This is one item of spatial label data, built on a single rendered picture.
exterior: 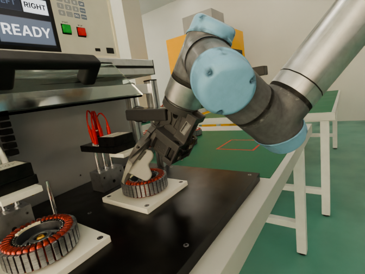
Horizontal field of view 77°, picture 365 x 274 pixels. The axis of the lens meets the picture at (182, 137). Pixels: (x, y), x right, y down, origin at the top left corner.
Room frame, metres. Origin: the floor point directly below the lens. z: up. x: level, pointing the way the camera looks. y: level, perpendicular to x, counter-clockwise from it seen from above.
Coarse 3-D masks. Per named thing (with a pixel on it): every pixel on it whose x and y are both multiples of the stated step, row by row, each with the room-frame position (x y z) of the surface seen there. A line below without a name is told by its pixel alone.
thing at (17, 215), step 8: (0, 208) 0.44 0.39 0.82; (8, 208) 0.43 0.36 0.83; (16, 208) 0.43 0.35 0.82; (24, 208) 0.43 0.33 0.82; (0, 216) 0.40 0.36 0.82; (8, 216) 0.41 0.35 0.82; (16, 216) 0.42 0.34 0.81; (24, 216) 0.43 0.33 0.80; (32, 216) 0.44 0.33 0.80; (0, 224) 0.40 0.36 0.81; (8, 224) 0.41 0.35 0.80; (16, 224) 0.42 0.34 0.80; (24, 224) 0.43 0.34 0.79; (0, 232) 0.39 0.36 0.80; (8, 232) 0.40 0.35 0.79; (0, 240) 0.39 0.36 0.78
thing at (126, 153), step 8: (104, 136) 0.57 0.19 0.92; (112, 136) 0.55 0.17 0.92; (120, 136) 0.55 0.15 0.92; (128, 136) 0.57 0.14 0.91; (88, 144) 0.63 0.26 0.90; (104, 144) 0.56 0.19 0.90; (112, 144) 0.54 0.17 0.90; (120, 144) 0.55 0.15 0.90; (128, 144) 0.57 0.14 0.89; (96, 152) 0.58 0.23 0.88; (104, 152) 0.56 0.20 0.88; (112, 152) 0.54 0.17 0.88; (120, 152) 0.55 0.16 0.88; (128, 152) 0.54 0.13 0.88; (96, 160) 0.60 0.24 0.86; (104, 160) 0.62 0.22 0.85; (112, 160) 0.64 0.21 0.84; (104, 168) 0.62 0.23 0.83
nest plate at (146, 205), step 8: (168, 184) 0.54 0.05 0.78; (176, 184) 0.54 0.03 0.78; (184, 184) 0.54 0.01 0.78; (112, 192) 0.54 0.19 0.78; (120, 192) 0.53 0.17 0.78; (160, 192) 0.50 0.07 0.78; (168, 192) 0.50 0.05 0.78; (176, 192) 0.51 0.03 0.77; (104, 200) 0.51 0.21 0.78; (112, 200) 0.50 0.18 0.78; (120, 200) 0.49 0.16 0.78; (128, 200) 0.49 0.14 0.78; (136, 200) 0.48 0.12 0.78; (144, 200) 0.47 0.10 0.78; (152, 200) 0.47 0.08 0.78; (160, 200) 0.47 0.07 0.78; (128, 208) 0.47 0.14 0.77; (136, 208) 0.45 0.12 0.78; (144, 208) 0.44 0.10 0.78; (152, 208) 0.44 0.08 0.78
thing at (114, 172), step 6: (102, 168) 0.63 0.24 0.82; (108, 168) 0.62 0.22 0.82; (114, 168) 0.61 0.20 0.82; (120, 168) 0.63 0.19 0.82; (90, 174) 0.60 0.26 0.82; (96, 174) 0.59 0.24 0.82; (102, 174) 0.58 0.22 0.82; (108, 174) 0.60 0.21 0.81; (114, 174) 0.61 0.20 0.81; (120, 174) 0.63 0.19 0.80; (96, 180) 0.59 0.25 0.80; (102, 180) 0.58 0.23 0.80; (108, 180) 0.59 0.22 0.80; (114, 180) 0.61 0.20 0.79; (120, 180) 0.62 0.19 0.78; (96, 186) 0.59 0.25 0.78; (102, 186) 0.58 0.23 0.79; (108, 186) 0.59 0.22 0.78; (114, 186) 0.60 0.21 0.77
